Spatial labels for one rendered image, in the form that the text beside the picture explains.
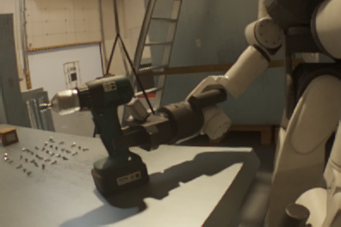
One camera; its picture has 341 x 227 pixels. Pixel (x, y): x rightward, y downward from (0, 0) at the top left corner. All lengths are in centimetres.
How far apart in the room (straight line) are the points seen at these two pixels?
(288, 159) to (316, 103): 11
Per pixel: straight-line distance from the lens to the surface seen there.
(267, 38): 60
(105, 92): 47
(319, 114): 42
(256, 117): 250
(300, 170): 47
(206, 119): 60
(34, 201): 57
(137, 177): 52
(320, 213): 33
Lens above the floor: 90
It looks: 9 degrees down
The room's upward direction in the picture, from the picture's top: 8 degrees counter-clockwise
